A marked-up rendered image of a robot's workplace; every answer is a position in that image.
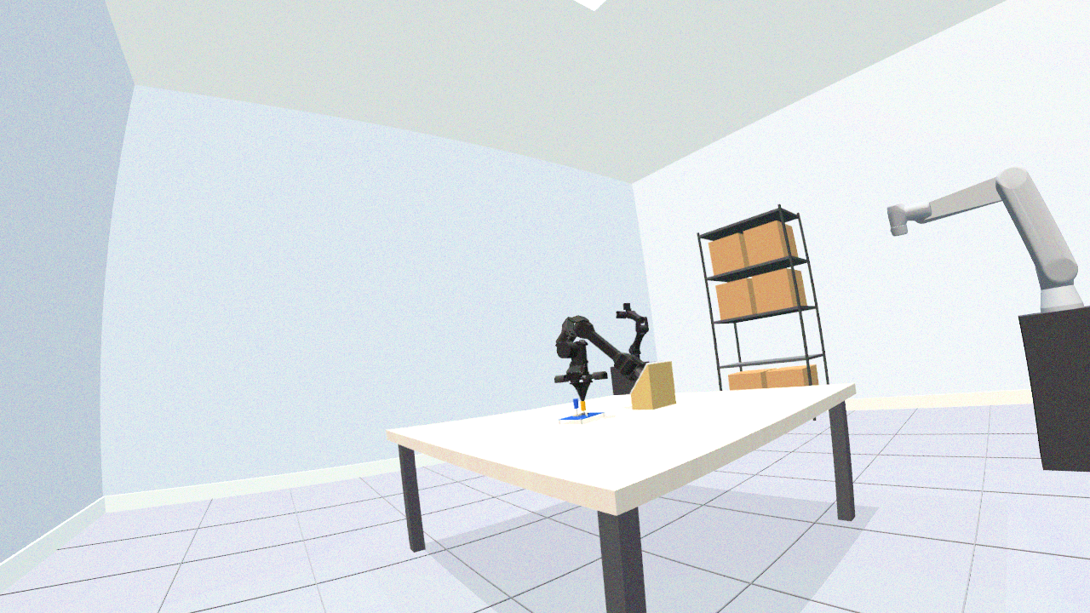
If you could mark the blue circuit board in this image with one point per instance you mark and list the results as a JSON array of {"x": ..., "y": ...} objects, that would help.
[{"x": 583, "y": 415}]

